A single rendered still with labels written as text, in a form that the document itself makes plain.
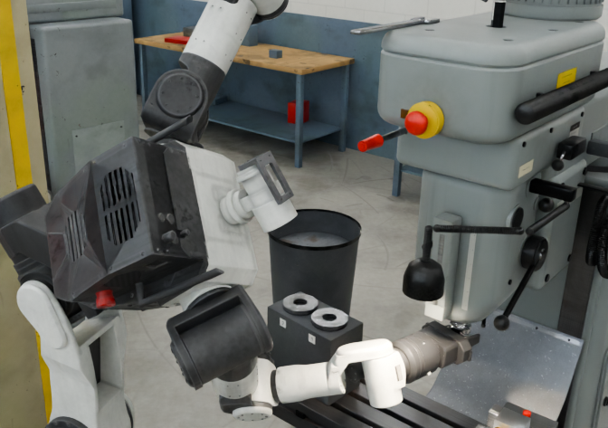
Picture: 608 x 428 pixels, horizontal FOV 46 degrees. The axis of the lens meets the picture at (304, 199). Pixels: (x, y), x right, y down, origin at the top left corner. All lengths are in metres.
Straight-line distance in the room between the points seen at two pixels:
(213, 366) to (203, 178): 0.32
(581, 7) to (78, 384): 1.24
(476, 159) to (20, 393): 2.23
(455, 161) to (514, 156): 0.11
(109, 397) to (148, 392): 1.90
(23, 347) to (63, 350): 1.50
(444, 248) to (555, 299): 0.58
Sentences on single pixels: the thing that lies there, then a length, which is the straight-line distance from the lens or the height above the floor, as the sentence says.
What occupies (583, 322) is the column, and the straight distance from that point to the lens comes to 1.90.
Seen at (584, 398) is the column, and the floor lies 0.94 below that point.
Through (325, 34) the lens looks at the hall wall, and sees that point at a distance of 6.93.
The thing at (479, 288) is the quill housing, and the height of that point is 1.41.
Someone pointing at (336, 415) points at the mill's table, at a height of 0.96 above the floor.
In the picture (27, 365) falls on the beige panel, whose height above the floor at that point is 0.43.
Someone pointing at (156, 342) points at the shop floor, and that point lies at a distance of 3.87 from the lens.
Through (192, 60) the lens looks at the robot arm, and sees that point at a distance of 1.35.
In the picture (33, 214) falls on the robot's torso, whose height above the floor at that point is 1.52.
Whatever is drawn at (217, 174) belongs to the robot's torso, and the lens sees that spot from 1.29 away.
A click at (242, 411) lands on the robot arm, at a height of 1.18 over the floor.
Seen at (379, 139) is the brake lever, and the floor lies 1.71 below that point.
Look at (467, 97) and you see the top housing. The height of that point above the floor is 1.81.
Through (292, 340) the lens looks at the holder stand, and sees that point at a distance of 1.82.
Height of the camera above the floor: 2.07
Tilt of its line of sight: 21 degrees down
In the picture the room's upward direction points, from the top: 1 degrees clockwise
